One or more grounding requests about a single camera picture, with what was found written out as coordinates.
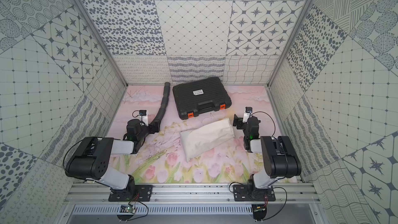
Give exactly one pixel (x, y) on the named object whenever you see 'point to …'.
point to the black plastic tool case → (200, 96)
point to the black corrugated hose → (165, 100)
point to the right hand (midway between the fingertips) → (243, 116)
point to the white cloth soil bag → (198, 139)
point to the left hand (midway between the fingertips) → (151, 117)
